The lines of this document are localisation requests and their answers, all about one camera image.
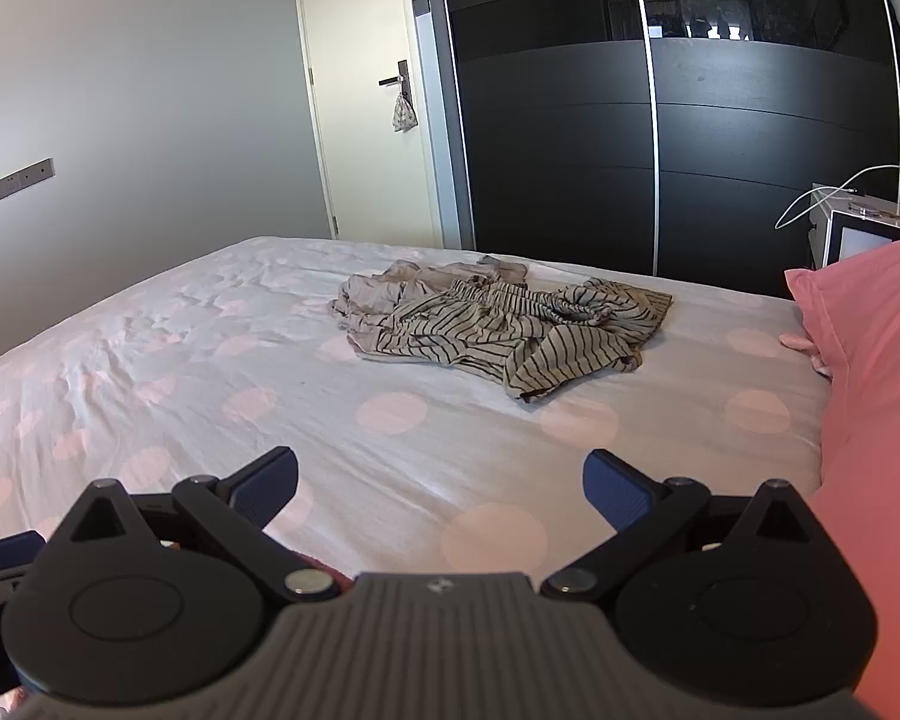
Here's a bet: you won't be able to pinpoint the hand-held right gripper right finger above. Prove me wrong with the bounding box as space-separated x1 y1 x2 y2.
540 450 833 602

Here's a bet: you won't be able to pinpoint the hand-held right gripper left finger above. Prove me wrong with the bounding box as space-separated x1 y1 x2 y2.
45 448 342 602

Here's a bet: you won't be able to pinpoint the white door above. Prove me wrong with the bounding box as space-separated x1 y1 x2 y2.
292 0 445 247

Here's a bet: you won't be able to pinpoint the striped beige pants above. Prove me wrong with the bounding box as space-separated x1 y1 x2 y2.
345 275 674 402

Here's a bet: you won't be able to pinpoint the polka-dot bed sheet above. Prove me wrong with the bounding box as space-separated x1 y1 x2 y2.
0 235 833 720

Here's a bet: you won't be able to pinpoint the small silver item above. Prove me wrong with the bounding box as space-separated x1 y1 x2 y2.
846 197 900 223

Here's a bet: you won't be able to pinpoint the white cable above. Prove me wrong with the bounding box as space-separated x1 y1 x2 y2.
776 163 900 230

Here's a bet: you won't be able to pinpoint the pink pillow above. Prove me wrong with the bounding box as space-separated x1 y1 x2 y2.
784 235 900 720

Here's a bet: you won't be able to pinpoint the black wardrobe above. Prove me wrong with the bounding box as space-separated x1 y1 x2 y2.
420 0 900 299

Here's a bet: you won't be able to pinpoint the small patterned pouch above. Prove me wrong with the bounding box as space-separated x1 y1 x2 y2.
390 86 417 134

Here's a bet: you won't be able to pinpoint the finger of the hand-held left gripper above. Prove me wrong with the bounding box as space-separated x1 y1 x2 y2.
0 530 47 620

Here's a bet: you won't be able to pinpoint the plain beige garment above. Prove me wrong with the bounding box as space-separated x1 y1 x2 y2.
328 256 530 331

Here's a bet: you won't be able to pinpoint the white nightstand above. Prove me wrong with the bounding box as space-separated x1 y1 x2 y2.
808 181 900 271

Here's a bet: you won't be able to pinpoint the grey wall switch panel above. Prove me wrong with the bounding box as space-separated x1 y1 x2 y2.
0 157 55 212

